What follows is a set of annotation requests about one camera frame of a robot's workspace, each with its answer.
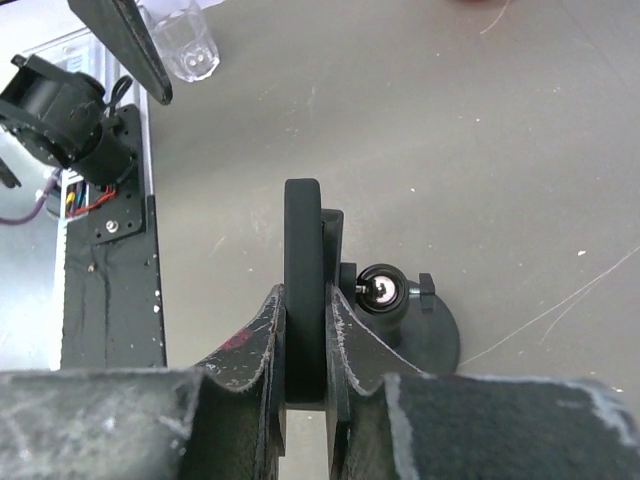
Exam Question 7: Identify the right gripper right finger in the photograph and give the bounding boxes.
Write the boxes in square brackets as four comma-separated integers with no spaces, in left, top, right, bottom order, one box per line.
[326,286,430,479]

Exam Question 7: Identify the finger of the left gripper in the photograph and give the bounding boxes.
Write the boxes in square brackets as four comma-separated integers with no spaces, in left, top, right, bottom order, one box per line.
[67,0,173,105]

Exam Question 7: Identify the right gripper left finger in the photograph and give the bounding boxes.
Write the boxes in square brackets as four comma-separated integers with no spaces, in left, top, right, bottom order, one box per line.
[179,285,286,479]

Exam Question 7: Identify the black smartphone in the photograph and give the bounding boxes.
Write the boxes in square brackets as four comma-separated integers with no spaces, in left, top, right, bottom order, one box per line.
[284,178,326,406]

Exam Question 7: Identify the black phone stand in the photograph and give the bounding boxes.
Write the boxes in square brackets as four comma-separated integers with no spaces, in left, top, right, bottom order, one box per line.
[321,209,461,375]

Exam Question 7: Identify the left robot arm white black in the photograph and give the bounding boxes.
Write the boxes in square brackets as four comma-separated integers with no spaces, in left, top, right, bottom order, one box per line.
[1,1,173,187]

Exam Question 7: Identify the clear drinking glass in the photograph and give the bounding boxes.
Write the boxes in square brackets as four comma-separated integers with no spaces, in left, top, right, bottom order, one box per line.
[137,0,220,83]

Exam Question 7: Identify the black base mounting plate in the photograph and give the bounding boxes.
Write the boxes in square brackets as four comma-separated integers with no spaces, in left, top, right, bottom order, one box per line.
[60,104,167,369]

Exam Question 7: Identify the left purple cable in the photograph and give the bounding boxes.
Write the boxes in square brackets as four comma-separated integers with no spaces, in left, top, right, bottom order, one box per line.
[0,169,64,226]

